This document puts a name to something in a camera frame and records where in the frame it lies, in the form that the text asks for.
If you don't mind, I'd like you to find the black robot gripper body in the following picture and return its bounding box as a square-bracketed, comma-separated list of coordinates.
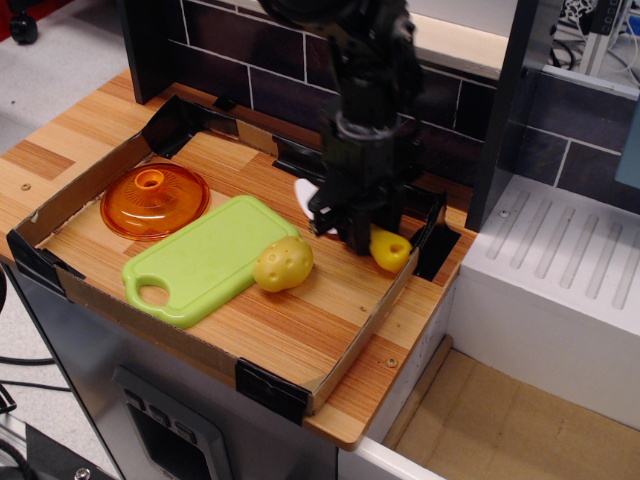
[307, 112, 426, 236]

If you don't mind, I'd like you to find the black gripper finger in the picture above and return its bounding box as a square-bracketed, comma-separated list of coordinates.
[344, 205, 402, 256]
[310, 207, 348, 238]

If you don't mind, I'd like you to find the white knife with yellow handle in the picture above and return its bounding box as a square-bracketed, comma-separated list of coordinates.
[294, 178, 412, 273]

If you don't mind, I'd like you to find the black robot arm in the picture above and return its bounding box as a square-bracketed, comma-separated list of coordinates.
[261, 1, 423, 255]

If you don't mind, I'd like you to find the green plastic cutting board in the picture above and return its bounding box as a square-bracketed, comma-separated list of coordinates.
[122, 195, 299, 329]

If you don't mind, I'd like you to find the cardboard fence with black tape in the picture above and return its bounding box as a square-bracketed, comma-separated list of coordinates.
[1, 93, 475, 446]

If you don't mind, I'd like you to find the yellow toy potato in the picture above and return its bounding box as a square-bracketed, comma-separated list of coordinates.
[253, 236, 314, 293]

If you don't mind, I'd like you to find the orange transparent pot lid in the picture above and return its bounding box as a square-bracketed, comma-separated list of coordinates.
[100, 163, 210, 241]

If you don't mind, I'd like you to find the white toy sink drainboard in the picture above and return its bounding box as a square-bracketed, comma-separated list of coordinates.
[448, 176, 639, 426]

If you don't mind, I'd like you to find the silver toy oven front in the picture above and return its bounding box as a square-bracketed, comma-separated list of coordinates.
[5, 267, 338, 479]

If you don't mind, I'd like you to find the dark grey vertical post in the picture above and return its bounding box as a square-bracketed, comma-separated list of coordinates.
[466, 1, 562, 232]

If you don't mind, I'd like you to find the black floor cable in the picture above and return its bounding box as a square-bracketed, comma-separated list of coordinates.
[0, 355, 71, 392]

